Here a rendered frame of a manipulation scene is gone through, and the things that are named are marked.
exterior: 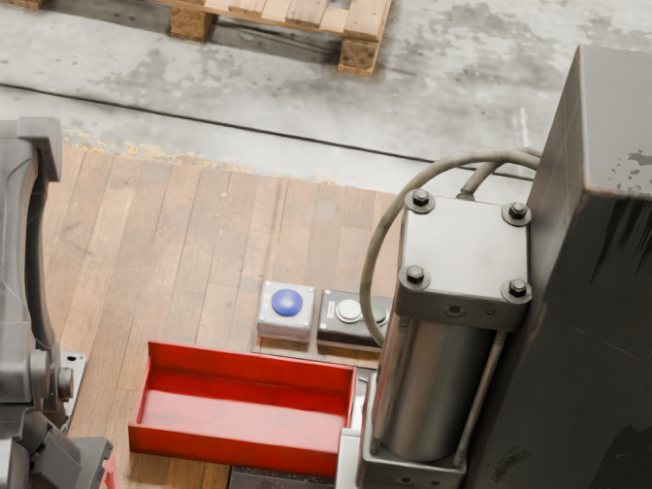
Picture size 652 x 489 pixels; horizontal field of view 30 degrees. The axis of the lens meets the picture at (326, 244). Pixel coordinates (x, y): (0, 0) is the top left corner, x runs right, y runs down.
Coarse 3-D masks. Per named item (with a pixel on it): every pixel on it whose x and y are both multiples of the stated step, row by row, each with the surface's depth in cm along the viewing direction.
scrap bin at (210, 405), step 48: (144, 384) 143; (192, 384) 147; (240, 384) 147; (288, 384) 148; (336, 384) 146; (144, 432) 137; (192, 432) 136; (240, 432) 143; (288, 432) 144; (336, 432) 144
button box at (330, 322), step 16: (320, 304) 153; (336, 304) 153; (384, 304) 154; (320, 320) 151; (336, 320) 152; (352, 320) 151; (384, 320) 152; (320, 336) 151; (336, 336) 151; (352, 336) 151; (368, 336) 151
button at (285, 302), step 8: (280, 296) 152; (288, 296) 152; (296, 296) 153; (272, 304) 152; (280, 304) 152; (288, 304) 152; (296, 304) 152; (280, 312) 151; (288, 312) 151; (296, 312) 151
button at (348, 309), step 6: (348, 300) 153; (342, 306) 152; (348, 306) 152; (354, 306) 152; (342, 312) 151; (348, 312) 152; (354, 312) 152; (360, 312) 152; (348, 318) 151; (354, 318) 151
